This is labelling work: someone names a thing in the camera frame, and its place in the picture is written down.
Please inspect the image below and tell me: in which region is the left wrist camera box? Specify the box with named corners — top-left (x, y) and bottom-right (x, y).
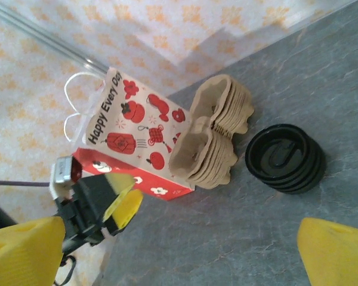
top-left (48, 156), bottom-right (85, 200)

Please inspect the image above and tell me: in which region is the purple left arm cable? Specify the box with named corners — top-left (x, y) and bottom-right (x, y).
top-left (0, 179), bottom-right (51, 188)

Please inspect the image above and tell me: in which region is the red and white paper bag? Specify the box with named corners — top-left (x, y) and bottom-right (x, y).
top-left (63, 67), bottom-right (195, 203)

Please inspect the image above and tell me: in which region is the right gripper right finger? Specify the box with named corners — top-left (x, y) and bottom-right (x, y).
top-left (297, 217), bottom-right (358, 286)

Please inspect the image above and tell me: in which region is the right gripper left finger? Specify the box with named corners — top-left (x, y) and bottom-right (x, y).
top-left (0, 216), bottom-right (65, 286)

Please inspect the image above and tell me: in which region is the stack of pulp cup carriers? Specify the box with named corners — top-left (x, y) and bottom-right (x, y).
top-left (168, 73), bottom-right (256, 191)

